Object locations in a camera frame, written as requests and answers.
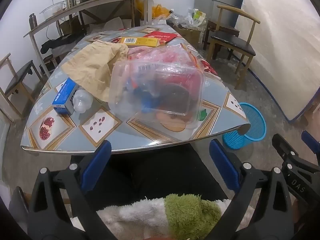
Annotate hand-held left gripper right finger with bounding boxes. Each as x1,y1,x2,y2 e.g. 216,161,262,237
209,139,294,240

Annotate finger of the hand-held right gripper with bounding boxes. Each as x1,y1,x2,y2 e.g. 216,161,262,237
301,131,320,155
272,134,320,203

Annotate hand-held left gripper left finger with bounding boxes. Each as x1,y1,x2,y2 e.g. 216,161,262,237
26,140,118,240

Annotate blue plastic basket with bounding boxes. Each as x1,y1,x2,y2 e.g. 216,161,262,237
222,102,267,150

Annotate blue white box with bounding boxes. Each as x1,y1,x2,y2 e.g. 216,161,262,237
52,78,80,115

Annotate blue plastic piece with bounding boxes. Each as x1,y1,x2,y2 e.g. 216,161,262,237
127,79,160,113

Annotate clear plastic container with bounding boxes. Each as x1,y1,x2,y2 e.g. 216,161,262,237
108,60,207,130

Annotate red plastic wrapper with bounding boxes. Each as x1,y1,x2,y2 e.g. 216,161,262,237
172,67,203,92

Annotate brown paper bag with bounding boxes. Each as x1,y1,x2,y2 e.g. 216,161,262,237
61,41,129,102

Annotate pink mesh plastic bag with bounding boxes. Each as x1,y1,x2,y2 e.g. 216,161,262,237
127,44,200,68

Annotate yellow box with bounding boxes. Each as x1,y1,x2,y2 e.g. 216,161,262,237
117,36,160,47

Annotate red snack bag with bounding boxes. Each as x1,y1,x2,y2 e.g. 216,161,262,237
144,31,178,43

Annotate person's black trousers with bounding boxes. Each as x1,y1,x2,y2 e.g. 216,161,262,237
70,144,230,210

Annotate fruit print tablecloth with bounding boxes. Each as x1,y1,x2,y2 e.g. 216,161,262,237
20,24,251,154

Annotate green plastic bottle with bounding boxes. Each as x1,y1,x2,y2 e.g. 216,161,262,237
73,88,94,113

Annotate fluffy white green garment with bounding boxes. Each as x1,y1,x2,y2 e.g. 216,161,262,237
70,193,253,240

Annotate white leaning mattress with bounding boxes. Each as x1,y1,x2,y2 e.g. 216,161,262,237
235,0,320,123

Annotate wooden chair black seat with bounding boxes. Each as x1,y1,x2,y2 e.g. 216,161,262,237
207,4,261,90
0,53,44,120

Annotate black clothing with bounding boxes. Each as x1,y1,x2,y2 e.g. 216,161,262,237
41,34,85,54

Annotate cardboard box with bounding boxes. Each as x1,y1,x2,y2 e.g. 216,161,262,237
172,24,204,44
59,17,87,37

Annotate dark wooden stool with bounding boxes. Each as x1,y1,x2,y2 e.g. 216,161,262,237
203,20,240,51

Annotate white plastic bags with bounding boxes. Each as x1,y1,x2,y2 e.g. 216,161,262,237
172,9,208,29

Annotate glass bowl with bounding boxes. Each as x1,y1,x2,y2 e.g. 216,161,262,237
40,1,67,18

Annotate yellow plastic bag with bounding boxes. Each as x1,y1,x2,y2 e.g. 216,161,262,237
152,4,173,20

